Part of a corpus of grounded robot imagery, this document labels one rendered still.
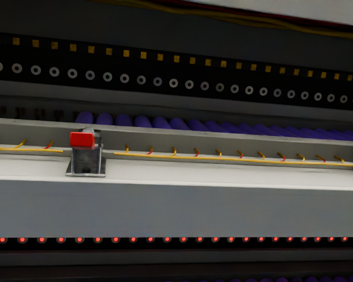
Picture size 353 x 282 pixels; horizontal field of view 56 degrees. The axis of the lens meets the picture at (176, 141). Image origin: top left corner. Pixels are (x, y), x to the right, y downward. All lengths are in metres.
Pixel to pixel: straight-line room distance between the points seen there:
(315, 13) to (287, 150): 0.13
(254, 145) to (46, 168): 0.18
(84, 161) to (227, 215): 0.12
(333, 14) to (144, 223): 0.25
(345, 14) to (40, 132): 0.29
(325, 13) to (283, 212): 0.18
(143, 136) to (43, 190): 0.10
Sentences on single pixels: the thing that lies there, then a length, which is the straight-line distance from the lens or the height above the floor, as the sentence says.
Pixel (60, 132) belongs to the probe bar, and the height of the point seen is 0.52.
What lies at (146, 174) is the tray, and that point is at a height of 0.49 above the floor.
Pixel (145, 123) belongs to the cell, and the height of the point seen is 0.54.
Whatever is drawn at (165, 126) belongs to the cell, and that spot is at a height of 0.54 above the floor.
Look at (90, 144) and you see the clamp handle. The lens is 0.19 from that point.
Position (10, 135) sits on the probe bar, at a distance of 0.30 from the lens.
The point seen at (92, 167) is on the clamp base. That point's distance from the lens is 0.26.
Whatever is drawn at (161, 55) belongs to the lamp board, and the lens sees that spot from 0.42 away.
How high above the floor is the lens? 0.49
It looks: 5 degrees up
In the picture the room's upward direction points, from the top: 2 degrees clockwise
